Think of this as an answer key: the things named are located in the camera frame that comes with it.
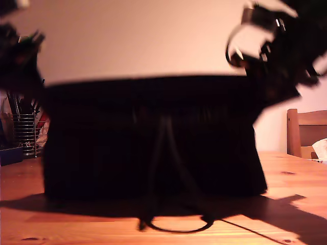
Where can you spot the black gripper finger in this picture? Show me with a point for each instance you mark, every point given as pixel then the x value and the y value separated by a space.
pixel 276 94
pixel 28 81

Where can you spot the black shorts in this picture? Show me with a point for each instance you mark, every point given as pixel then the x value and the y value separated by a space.
pixel 153 140

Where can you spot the black chopstick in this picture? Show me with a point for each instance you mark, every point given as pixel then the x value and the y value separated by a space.
pixel 17 106
pixel 10 104
pixel 36 107

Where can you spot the arm grey camera box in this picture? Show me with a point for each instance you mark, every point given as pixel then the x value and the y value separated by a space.
pixel 21 2
pixel 250 15

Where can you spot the navy blue box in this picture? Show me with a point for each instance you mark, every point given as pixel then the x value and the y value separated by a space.
pixel 10 157

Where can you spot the white tissue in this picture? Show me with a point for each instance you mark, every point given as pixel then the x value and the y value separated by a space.
pixel 320 148

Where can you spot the wooden chair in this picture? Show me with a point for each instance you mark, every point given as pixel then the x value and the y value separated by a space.
pixel 293 137

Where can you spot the dark brown bag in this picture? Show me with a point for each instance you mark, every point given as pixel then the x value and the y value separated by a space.
pixel 5 130

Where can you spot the crumpled clear plastic bag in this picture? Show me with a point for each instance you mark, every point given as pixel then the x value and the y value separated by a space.
pixel 42 137

